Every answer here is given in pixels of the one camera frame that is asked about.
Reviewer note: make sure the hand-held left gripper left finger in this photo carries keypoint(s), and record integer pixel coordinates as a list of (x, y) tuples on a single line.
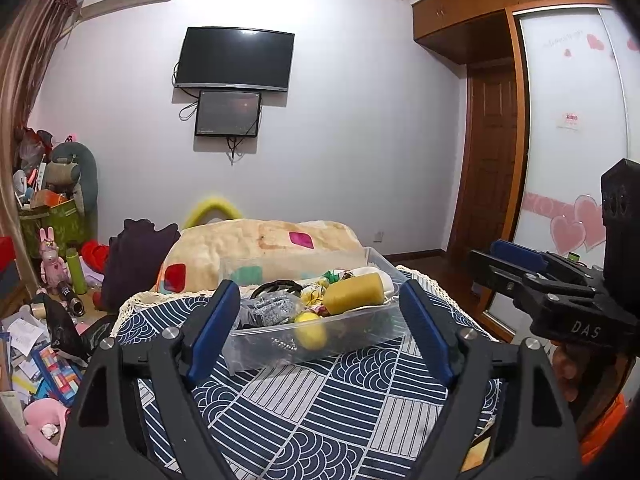
[(212, 325)]

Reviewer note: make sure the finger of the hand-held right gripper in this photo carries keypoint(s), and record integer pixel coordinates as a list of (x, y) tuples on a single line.
[(555, 300), (515, 254)]

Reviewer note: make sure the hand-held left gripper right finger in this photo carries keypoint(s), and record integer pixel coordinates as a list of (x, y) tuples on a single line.
[(425, 332)]

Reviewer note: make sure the clear plastic storage box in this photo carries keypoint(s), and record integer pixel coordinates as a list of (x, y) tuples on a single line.
[(350, 332)]

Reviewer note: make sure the yellow sponge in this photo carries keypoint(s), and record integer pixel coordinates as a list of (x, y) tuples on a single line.
[(355, 291)]

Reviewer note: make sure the yellow ball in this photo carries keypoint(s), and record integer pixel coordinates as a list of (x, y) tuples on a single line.
[(310, 332)]

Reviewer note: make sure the yellow white patterned cloth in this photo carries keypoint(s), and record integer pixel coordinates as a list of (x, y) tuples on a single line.
[(315, 294)]

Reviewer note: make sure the person's right hand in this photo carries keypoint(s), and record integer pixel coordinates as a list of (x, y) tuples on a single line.
[(567, 370)]

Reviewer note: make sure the cream lace cloth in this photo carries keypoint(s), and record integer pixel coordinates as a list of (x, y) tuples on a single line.
[(150, 300)]

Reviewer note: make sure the beige printed blanket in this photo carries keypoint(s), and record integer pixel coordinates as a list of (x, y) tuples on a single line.
[(240, 245)]

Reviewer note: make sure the brown wooden door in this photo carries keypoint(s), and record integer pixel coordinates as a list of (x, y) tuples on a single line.
[(487, 170)]

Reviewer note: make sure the dark purple garment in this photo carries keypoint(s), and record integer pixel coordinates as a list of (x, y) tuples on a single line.
[(135, 260)]

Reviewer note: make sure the white paper label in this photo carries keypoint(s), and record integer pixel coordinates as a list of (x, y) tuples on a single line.
[(570, 121)]

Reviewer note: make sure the blue patterned tablecloth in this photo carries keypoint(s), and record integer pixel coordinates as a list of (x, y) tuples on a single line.
[(320, 410)]

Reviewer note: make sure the red plush toy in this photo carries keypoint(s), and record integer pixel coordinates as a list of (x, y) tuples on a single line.
[(95, 255)]

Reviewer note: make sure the black bag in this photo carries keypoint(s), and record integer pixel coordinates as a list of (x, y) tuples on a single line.
[(70, 332)]

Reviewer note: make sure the green bottle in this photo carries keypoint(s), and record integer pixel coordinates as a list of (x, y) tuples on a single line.
[(77, 272)]

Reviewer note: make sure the black flashlight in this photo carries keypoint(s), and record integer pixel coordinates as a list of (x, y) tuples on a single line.
[(70, 297)]

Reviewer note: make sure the colourful block box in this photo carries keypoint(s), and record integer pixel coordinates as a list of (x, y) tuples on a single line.
[(55, 375)]

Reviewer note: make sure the white sliding wardrobe door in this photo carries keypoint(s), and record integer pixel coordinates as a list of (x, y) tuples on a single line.
[(560, 85)]

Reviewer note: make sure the pink rabbit toy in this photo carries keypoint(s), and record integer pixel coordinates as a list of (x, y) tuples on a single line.
[(51, 265)]

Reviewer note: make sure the green storage bin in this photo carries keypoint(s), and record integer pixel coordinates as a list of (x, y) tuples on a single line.
[(55, 225)]

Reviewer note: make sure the pile of papers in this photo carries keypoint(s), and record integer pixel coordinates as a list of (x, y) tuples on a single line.
[(20, 350)]

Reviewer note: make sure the pink plush pillow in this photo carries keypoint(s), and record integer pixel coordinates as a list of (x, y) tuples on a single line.
[(42, 420)]

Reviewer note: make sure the grey plush toy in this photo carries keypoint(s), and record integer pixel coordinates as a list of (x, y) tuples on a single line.
[(72, 170)]

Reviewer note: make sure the small black monitor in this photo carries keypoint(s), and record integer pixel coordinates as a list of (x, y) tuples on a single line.
[(227, 112)]

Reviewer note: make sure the red box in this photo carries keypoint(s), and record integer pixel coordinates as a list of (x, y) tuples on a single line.
[(6, 260)]

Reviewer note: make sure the wooden overhead cabinet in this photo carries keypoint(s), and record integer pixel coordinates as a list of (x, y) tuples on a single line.
[(480, 5)]

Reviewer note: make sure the red plastic bag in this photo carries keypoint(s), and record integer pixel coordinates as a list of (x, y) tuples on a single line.
[(32, 147)]

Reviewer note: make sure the large black television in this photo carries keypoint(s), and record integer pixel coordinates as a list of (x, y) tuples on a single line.
[(235, 57)]

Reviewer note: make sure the striped brown curtain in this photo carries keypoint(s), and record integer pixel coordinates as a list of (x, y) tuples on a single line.
[(30, 70)]

